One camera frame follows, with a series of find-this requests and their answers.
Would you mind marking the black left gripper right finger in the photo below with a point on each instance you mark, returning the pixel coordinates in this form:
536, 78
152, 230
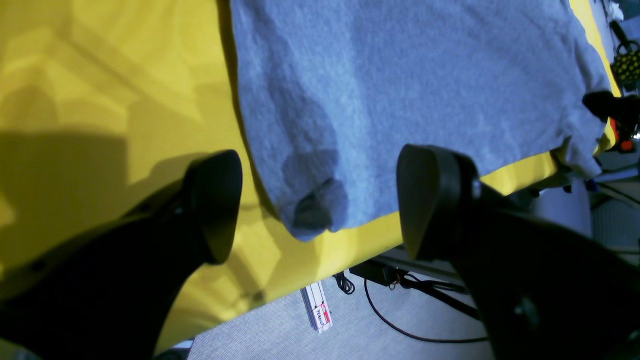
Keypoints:
542, 291

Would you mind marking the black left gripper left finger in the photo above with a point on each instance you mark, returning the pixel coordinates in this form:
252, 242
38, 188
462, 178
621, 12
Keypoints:
116, 283

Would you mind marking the grey t-shirt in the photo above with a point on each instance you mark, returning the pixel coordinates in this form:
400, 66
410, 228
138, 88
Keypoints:
331, 90

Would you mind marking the aluminium table frame rail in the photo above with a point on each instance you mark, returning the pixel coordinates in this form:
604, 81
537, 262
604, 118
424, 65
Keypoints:
317, 308

